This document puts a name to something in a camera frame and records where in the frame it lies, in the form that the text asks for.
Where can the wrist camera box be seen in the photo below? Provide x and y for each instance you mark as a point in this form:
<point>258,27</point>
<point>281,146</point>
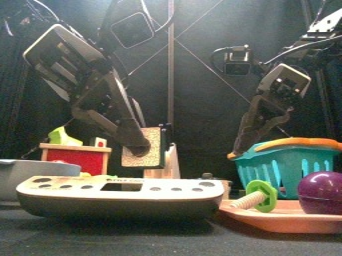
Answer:
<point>133,30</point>
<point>237,61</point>

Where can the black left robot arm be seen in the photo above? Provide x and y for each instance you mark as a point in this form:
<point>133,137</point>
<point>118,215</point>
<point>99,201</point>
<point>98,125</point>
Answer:
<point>109,23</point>

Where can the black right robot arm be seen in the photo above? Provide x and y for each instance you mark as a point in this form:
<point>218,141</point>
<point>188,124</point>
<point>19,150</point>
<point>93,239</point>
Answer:
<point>319,33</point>

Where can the small black knob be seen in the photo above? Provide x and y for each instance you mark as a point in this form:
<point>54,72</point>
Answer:
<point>208,176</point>

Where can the vertical metal frame pole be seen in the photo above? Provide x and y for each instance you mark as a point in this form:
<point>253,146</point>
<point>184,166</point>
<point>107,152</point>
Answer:
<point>172,66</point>

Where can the teal basket orange rim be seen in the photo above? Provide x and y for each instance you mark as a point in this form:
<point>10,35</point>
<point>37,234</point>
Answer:
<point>285,163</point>

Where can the red wooden toy drawer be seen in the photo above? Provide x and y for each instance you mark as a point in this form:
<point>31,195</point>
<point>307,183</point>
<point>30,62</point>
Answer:
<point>82,158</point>

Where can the small white block red dot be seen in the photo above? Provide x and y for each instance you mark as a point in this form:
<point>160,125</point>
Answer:
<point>99,142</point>

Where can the white speckled square block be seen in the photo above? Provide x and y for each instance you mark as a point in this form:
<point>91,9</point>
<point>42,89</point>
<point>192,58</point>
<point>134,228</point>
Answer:
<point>142,150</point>

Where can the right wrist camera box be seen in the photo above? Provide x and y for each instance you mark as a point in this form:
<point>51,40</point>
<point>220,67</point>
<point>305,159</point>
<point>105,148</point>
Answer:
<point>237,61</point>

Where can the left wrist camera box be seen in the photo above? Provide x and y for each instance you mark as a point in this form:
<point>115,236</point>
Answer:
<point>133,30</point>

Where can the grey-blue bowl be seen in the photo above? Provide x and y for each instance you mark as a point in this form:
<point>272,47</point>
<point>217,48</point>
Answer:
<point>31,175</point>

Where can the wooden screw green nut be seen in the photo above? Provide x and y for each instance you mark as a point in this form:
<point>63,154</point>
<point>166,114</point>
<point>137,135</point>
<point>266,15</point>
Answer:
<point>261,196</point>

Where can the peach plastic tray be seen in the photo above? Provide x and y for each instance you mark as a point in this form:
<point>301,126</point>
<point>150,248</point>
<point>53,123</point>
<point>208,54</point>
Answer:
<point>285,218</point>

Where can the pale wooden stand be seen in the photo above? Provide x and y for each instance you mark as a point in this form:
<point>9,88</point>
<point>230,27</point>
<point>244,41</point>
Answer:
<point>169,166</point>

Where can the purple toy ball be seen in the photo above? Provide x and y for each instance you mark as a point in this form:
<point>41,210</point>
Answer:
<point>321,192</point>

